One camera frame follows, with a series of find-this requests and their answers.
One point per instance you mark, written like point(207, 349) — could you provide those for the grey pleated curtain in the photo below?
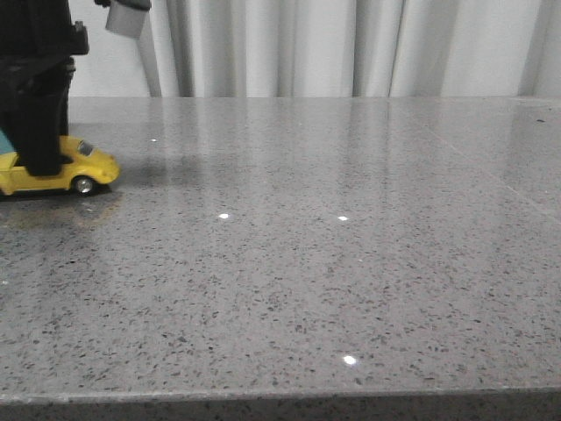
point(325, 49)

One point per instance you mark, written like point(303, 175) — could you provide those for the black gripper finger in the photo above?
point(34, 129)

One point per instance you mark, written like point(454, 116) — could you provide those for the light blue plastic box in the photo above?
point(5, 144)

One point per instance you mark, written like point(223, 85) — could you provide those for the yellow toy beetle car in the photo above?
point(83, 169)

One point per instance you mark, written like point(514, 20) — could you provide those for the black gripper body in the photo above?
point(35, 36)

